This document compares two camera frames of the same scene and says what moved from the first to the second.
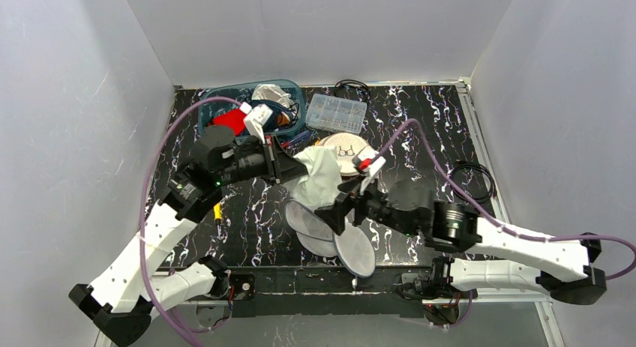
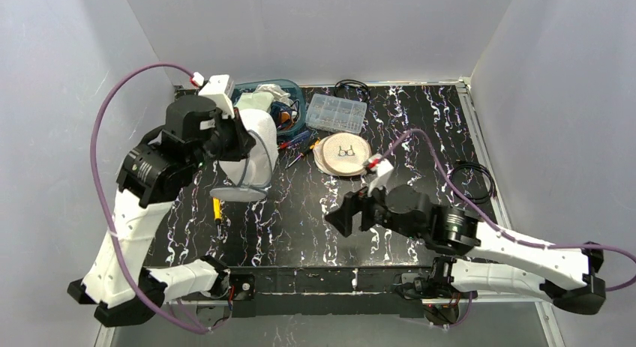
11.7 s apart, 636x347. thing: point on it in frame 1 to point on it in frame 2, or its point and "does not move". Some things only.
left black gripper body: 271,161 to 237,138
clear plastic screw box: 336,113 does not move
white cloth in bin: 272,93 does not move
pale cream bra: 324,170 to 256,100
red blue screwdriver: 301,136 does not move
